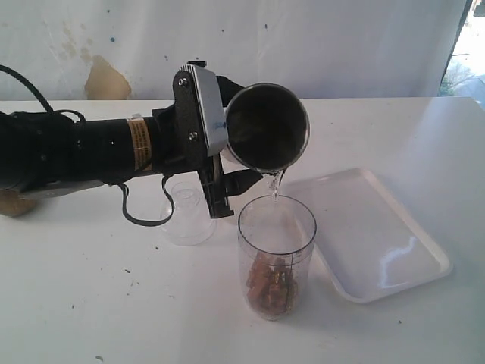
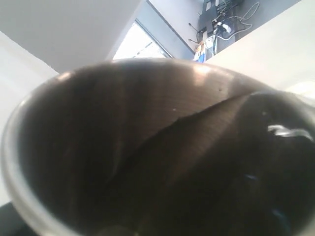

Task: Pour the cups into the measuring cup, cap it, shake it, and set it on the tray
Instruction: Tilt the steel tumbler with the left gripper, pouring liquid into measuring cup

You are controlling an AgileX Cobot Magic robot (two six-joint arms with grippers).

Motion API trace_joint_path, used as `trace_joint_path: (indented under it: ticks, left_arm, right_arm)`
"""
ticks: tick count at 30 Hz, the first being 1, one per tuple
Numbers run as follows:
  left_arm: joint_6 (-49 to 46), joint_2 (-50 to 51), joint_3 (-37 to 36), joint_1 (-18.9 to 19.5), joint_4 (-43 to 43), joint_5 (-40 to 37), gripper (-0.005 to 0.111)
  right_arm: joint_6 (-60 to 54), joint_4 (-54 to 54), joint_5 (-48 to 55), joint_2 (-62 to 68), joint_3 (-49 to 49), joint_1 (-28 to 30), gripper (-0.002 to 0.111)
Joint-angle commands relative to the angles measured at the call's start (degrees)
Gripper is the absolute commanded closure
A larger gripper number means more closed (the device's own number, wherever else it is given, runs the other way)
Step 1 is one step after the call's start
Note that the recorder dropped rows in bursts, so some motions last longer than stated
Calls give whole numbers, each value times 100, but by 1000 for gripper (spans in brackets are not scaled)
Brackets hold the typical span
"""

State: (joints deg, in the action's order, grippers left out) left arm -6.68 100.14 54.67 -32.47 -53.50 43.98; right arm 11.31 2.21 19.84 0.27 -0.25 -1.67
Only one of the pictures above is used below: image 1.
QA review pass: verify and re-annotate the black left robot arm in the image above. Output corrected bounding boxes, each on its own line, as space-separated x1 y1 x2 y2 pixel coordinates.
1 61 261 219

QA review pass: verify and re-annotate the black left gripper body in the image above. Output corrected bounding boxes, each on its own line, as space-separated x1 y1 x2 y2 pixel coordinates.
151 60 233 220

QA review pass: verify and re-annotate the clear measuring shaker cup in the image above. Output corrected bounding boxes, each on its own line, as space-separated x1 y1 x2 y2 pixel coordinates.
237 195 318 321

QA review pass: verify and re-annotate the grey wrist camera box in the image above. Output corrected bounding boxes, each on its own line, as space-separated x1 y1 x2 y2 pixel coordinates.
172 61 228 157

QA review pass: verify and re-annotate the clear shaker dome lid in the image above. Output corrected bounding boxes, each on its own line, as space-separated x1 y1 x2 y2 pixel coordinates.
161 182 217 246

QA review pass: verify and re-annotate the black camera cable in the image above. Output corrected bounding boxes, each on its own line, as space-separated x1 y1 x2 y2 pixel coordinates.
121 172 177 228

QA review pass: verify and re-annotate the white plastic tray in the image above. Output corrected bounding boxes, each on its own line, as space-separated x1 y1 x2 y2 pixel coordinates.
283 168 452 304

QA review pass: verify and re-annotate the round wooden cup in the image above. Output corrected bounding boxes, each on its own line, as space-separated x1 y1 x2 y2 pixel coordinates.
0 190 37 218

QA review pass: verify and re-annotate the steel metal cup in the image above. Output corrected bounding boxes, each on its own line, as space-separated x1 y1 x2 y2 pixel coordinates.
221 83 310 174

